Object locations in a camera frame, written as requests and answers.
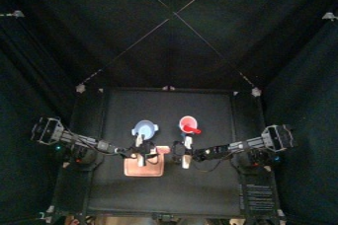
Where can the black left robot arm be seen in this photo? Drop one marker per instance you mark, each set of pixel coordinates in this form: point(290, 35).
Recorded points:
point(65, 135)

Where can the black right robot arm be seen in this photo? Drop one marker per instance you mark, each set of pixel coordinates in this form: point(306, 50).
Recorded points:
point(256, 142)

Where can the salmon sushi toy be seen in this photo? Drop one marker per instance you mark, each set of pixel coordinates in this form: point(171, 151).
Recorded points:
point(163, 150)

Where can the grey metal frame bracket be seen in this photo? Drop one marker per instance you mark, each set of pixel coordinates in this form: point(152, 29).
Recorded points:
point(255, 91)
point(328, 16)
point(17, 14)
point(80, 88)
point(168, 88)

